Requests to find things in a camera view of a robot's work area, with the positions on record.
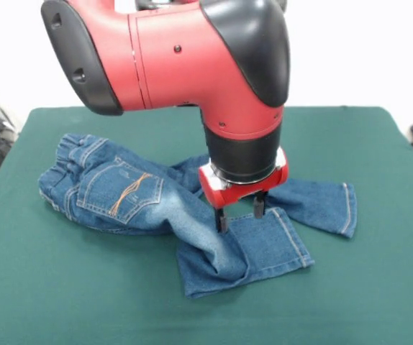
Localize blue denim jeans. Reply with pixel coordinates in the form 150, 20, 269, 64
37, 133, 358, 300

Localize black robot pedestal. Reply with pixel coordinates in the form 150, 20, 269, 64
134, 0, 289, 15

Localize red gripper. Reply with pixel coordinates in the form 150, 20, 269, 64
197, 147, 291, 235

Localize dark green table cloth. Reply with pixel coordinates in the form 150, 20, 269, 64
0, 105, 413, 345

